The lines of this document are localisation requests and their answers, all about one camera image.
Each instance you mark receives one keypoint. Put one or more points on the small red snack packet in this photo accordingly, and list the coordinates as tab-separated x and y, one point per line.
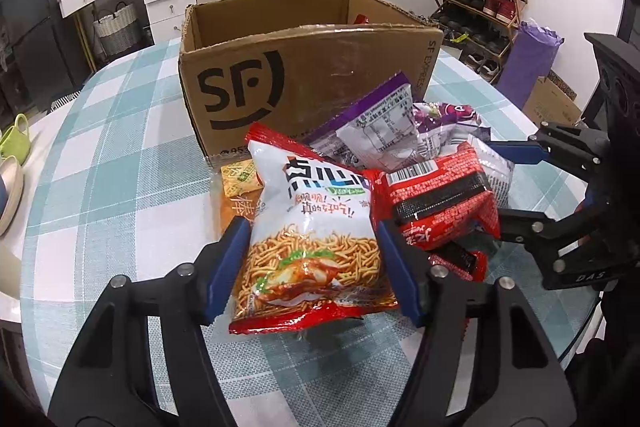
361	19

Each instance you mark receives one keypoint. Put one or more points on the striped cushion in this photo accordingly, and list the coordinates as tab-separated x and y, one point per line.
67	99

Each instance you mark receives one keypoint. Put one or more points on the green cup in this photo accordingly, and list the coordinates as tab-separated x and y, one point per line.
12	144

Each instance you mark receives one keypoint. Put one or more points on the orange snack packet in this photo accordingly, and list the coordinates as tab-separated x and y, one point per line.
240	202

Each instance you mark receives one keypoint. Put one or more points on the black cabinet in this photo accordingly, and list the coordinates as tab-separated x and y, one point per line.
45	32

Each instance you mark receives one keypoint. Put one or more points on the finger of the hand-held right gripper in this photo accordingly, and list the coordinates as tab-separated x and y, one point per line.
530	227
520	152

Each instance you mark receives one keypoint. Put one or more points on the teal checkered tablecloth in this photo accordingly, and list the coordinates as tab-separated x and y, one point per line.
125	157

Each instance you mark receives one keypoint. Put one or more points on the small cardboard carton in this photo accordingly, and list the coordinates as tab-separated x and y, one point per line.
550	104

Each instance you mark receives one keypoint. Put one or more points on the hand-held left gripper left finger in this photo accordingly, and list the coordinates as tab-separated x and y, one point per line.
230	267

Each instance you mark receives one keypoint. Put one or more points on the woven basket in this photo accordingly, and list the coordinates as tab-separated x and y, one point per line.
117	29

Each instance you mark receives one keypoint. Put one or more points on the blue bowl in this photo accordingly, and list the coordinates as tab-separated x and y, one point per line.
2	199

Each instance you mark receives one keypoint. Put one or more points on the white noodle snack bag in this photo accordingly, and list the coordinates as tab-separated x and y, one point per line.
310	217

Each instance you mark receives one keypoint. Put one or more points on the purple cartoon snack packet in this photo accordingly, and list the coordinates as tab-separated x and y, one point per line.
450	114

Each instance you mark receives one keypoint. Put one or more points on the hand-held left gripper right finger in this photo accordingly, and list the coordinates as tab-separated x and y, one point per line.
400	272

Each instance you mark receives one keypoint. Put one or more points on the brown cardboard box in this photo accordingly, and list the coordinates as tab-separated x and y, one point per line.
320	72

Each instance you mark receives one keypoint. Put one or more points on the purple white snack packet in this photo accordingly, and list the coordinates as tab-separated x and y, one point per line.
380	127

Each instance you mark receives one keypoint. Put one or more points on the rows of shoes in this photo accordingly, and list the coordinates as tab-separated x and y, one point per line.
495	4

